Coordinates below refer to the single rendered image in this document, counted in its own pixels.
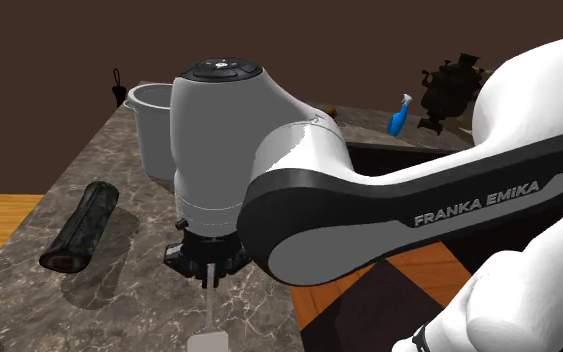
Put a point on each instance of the blue spray bottle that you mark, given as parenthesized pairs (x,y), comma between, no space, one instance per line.
(397,123)

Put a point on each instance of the black samovar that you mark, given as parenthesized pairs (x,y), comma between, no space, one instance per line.
(449,92)

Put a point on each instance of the small brown round object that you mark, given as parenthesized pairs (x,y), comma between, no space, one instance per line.
(330,111)

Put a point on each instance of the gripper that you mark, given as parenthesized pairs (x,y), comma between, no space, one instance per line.
(198,253)

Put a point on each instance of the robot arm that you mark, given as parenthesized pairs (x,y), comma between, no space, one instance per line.
(212,136)

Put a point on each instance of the grey cooking pot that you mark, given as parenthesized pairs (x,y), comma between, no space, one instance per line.
(152,131)

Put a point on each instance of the black rolled pouch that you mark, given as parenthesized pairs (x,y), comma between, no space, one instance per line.
(82,229)

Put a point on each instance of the grey spatula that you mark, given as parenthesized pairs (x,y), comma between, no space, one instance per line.
(209,341)

